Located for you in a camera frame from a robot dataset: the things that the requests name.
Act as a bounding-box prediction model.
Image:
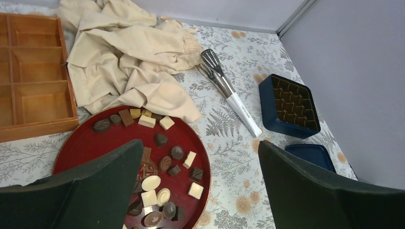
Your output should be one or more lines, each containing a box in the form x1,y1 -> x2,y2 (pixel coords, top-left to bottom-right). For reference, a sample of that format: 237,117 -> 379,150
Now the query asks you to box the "white square chocolate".
159,116 -> 175,130

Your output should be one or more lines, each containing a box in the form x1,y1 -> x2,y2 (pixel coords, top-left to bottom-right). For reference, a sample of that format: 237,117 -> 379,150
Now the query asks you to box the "beige crumpled cloth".
57,0 -> 203,122

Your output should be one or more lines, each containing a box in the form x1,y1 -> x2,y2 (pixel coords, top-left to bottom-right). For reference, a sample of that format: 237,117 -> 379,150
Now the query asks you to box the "white oval chocolate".
141,175 -> 161,191

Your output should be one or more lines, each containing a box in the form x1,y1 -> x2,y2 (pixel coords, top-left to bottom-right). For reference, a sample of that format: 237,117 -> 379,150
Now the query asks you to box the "brown bar chocolate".
118,109 -> 134,127

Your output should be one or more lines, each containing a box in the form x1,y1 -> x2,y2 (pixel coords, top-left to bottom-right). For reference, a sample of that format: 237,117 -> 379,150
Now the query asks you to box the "dark oval leaf chocolate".
93,119 -> 111,133

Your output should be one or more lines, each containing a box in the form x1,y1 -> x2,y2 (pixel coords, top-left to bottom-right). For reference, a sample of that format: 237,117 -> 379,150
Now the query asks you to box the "navy box lid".
285,144 -> 336,173

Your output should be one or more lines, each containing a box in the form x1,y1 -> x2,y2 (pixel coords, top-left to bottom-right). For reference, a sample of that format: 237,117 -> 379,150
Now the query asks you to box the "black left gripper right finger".
258,141 -> 405,229

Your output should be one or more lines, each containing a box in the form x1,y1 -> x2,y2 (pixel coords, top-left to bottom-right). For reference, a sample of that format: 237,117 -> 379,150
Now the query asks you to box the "dark heart chocolate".
154,133 -> 169,147

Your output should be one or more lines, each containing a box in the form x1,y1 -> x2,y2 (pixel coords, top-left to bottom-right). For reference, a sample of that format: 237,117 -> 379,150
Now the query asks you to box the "wooden compartment tray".
0,13 -> 79,142

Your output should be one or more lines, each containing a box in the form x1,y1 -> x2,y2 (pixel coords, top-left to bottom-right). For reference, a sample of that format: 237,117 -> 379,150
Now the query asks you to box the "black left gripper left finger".
0,139 -> 143,229

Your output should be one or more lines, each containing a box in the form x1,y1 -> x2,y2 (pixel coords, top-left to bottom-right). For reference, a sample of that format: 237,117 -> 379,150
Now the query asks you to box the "red round tray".
53,105 -> 211,229

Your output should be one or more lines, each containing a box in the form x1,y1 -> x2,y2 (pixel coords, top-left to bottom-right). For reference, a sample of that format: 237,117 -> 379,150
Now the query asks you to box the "navy chocolate box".
258,74 -> 321,139

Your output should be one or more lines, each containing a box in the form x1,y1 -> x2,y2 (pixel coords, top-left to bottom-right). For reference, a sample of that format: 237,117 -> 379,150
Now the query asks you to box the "white block chocolate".
188,182 -> 204,199

